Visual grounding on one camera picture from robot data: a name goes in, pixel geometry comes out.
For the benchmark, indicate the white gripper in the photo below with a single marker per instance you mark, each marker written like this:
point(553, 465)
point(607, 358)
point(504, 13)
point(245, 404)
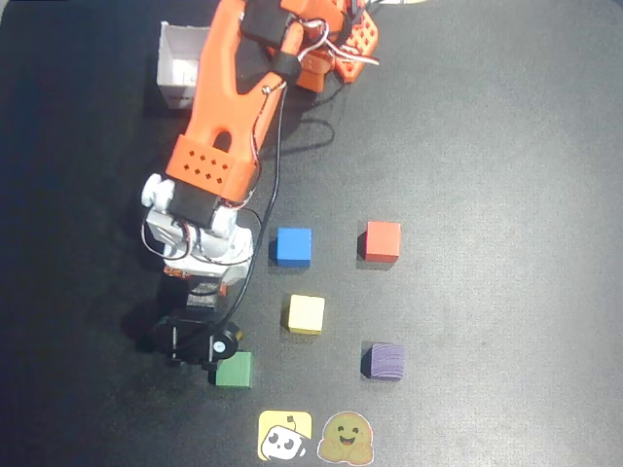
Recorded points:
point(201, 293)

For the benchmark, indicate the orange and white robot arm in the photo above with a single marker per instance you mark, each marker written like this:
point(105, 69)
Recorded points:
point(219, 97)

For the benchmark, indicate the green wooden cube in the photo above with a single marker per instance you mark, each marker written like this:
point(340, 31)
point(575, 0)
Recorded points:
point(239, 373)

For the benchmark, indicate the blue wooden cube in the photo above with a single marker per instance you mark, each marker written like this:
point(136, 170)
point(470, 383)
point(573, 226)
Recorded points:
point(294, 245)

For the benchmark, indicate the yellow wooden cube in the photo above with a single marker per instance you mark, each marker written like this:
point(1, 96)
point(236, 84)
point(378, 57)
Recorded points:
point(305, 313)

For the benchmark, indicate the red wooden cube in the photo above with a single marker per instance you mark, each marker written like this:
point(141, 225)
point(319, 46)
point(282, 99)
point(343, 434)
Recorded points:
point(382, 240)

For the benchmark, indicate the purple wooden cube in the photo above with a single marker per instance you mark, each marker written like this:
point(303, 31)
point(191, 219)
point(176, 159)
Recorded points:
point(387, 361)

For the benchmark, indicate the yellow robot mascot sticker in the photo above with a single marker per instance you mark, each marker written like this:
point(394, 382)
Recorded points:
point(284, 435)

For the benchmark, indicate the white open cardboard box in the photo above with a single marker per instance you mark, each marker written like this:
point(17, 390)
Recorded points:
point(177, 53)

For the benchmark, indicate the hugging face emoji sticker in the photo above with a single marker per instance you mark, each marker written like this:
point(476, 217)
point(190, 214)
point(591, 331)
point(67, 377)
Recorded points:
point(345, 437)

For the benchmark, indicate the black fabric mat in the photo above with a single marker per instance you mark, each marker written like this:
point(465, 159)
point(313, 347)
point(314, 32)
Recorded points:
point(487, 243)

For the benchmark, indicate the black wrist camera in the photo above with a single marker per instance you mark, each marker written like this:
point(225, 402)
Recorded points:
point(194, 340)

